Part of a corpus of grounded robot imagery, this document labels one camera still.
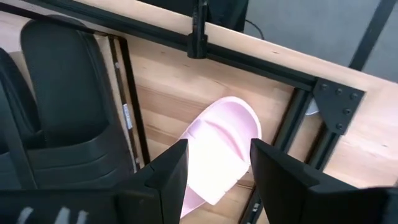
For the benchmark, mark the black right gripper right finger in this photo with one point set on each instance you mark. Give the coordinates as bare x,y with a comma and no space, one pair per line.
280,193

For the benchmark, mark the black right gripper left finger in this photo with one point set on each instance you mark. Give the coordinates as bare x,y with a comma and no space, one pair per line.
161,186

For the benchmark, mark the pink slide sandal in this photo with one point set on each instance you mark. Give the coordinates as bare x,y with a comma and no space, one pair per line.
217,140

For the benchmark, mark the black slide sandal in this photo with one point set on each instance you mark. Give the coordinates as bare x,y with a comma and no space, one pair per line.
71,93
15,118

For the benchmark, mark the black aluminium table frame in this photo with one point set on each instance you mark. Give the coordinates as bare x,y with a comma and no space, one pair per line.
339,105

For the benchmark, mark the black clamp mount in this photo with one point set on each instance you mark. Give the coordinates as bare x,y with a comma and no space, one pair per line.
197,43

